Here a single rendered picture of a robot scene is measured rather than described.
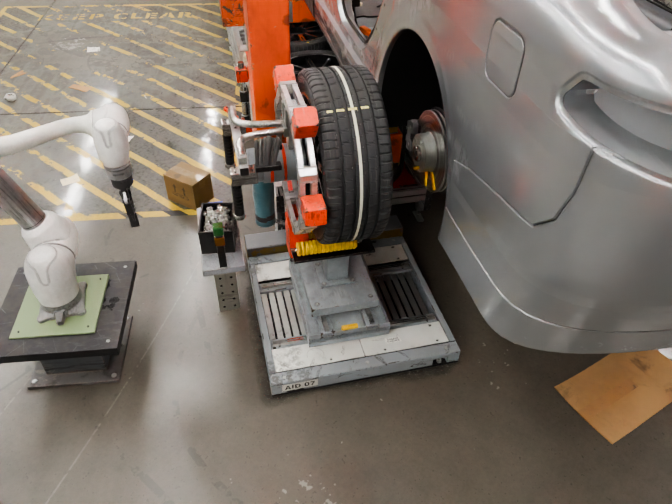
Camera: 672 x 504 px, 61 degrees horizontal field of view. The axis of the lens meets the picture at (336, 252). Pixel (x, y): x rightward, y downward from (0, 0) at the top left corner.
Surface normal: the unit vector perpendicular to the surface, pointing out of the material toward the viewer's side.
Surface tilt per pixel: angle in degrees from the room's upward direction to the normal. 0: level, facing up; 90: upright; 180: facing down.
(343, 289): 0
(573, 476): 0
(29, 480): 0
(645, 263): 89
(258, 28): 90
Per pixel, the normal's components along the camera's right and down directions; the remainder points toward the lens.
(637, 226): -0.29, 0.62
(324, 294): 0.02, -0.75
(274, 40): 0.23, 0.65
